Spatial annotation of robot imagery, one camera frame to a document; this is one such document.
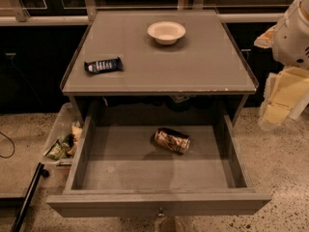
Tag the white paper bowl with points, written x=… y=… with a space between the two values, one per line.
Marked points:
x=166 y=32

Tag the orange drink can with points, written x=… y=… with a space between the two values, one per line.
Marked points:
x=172 y=140

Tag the metal drawer knob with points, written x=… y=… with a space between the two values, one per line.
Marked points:
x=160 y=213

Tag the dark blue snack bar wrapper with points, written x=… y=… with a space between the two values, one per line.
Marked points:
x=104 y=66

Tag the black metal bar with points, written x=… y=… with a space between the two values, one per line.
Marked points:
x=39 y=172

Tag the clear plastic snack bin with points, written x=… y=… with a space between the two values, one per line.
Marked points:
x=67 y=129

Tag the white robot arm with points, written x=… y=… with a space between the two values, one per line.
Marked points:
x=286 y=92

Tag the grey cabinet with counter top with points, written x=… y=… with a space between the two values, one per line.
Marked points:
x=205 y=61

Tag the green snack bag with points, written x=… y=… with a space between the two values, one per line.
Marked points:
x=59 y=150

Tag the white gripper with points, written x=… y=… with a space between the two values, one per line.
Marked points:
x=292 y=39

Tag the open grey top drawer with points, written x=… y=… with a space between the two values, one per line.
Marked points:
x=120 y=171

